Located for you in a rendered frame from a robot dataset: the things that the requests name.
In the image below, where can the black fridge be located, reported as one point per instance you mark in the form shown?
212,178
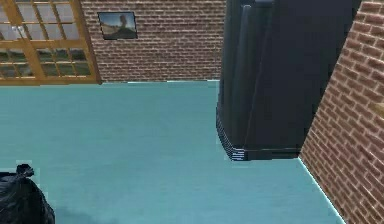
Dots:
283,83

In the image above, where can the wooden framed window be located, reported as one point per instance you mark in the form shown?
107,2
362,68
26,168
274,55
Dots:
43,43

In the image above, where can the black garbage bag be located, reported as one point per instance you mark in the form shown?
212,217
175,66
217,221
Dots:
20,200

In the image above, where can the framed wall picture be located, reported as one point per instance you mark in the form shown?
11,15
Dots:
117,25

